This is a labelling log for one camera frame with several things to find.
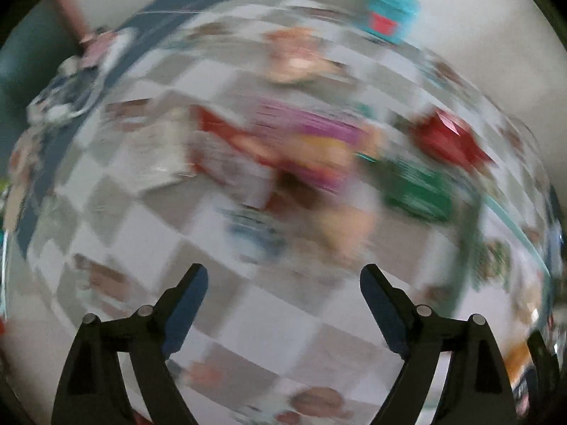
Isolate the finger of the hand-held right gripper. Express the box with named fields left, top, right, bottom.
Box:
left=526, top=331, right=561, bottom=408

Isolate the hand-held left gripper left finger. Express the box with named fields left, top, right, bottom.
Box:
left=52, top=264, right=209, bottom=425

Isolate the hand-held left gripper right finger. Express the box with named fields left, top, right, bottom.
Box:
left=360, top=264, right=518, bottom=425

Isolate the teal-rimmed white box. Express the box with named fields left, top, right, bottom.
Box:
left=461, top=192, right=559, bottom=412

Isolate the dark green snack packet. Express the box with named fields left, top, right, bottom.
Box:
left=367, top=155, right=457, bottom=224

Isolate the red and white snack packet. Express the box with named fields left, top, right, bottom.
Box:
left=190, top=106, right=275, bottom=200

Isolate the pink snack packet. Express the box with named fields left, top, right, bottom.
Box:
left=252, top=97, right=368, bottom=191

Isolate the orange snack packet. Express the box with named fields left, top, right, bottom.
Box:
left=261, top=27, right=346, bottom=85

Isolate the turquoise container with red label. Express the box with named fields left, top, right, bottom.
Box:
left=364, top=0, right=421, bottom=45

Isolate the white charger cable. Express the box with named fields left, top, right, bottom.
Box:
left=27, top=53, right=116, bottom=125

